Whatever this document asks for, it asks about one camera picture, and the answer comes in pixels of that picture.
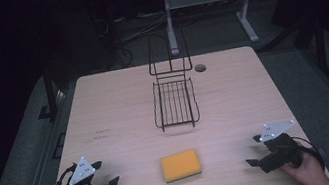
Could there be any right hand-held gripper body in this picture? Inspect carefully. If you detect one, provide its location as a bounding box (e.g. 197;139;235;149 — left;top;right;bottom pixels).
253;118;305;175

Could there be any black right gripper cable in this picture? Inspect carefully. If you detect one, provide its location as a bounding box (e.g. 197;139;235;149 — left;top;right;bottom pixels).
290;130;329;185

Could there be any black wire rack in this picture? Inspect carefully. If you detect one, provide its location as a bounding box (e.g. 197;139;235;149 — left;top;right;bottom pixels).
139;22;203;134

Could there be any yellow sponge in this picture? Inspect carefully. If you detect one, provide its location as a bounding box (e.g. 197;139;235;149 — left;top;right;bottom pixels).
158;147;205;185

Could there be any person's right hand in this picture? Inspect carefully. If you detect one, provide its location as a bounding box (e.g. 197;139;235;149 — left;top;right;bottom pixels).
278;144;329;185

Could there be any black metal stand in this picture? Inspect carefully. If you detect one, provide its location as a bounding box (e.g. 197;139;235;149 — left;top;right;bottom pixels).
310;18;329;79
30;67;63;124

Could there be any bundle of floor cables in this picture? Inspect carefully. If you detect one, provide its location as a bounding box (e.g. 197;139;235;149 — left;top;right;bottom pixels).
93;6;175;72

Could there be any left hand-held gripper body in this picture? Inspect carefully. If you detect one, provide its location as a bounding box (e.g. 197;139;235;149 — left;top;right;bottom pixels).
59;153;112;185

